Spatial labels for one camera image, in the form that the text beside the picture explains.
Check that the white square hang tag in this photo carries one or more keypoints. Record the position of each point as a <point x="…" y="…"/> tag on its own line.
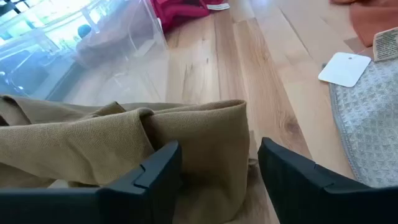
<point x="343" y="68"/>

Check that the red towel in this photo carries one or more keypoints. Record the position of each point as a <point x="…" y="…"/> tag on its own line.
<point x="177" y="12"/>

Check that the orange towel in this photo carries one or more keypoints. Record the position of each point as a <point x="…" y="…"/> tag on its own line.
<point x="373" y="18"/>

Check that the printed white fabric label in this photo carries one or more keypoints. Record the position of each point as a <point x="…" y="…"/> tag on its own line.
<point x="387" y="43"/>

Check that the light gray waffle towel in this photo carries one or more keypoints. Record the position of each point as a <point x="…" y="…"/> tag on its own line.
<point x="367" y="130"/>

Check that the clear plastic bin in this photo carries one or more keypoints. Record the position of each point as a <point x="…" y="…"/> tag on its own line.
<point x="130" y="71"/>

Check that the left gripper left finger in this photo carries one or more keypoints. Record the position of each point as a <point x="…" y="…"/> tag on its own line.
<point x="124" y="205"/>

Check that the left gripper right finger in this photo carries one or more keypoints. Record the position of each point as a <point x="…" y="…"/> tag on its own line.
<point x="311" y="202"/>

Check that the blue round object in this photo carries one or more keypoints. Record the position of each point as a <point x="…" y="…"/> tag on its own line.
<point x="84" y="30"/>

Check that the tan towel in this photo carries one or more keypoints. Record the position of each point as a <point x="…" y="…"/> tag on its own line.
<point x="93" y="146"/>

